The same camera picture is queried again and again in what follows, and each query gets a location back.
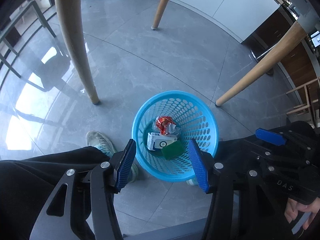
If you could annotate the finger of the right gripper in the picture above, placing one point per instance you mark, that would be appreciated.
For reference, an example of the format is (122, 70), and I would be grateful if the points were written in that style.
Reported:
(270, 137)

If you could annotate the blue plastic trash basket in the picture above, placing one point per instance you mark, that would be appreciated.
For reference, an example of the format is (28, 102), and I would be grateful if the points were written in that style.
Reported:
(192, 116)

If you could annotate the person's right shoe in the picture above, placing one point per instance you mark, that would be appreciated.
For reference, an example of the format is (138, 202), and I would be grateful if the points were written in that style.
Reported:
(192, 182)

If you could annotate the white HP cardboard box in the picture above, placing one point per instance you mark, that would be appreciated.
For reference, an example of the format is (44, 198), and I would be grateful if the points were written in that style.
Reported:
(157, 141)

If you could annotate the green yellow sponge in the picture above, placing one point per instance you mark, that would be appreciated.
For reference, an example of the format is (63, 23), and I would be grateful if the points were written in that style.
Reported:
(173, 150)

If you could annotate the red snack wrapper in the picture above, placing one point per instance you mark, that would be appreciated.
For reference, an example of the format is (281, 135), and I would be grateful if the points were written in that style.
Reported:
(164, 124)

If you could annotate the person's shoe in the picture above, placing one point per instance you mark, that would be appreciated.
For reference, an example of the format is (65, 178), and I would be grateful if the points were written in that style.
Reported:
(103, 143)
(192, 182)

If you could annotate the dark green chair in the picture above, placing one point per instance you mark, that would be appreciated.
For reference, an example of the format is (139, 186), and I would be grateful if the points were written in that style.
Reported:
(13, 27)

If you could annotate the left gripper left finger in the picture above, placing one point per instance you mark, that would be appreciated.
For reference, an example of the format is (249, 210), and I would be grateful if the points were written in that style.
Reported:
(124, 172)

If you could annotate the person's left shoe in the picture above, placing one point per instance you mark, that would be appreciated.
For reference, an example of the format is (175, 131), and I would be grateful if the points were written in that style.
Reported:
(103, 143)

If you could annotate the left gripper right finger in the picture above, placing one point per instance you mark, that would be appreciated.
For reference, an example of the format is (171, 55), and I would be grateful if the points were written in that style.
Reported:
(200, 169)

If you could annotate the wooden chair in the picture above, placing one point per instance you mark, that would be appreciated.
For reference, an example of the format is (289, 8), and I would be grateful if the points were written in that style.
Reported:
(308, 94)

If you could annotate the round white table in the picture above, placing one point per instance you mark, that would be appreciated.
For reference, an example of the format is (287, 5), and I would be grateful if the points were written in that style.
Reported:
(69, 14)

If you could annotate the clear plastic wrapper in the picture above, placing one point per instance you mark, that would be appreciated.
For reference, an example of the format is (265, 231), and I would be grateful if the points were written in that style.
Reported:
(172, 129)

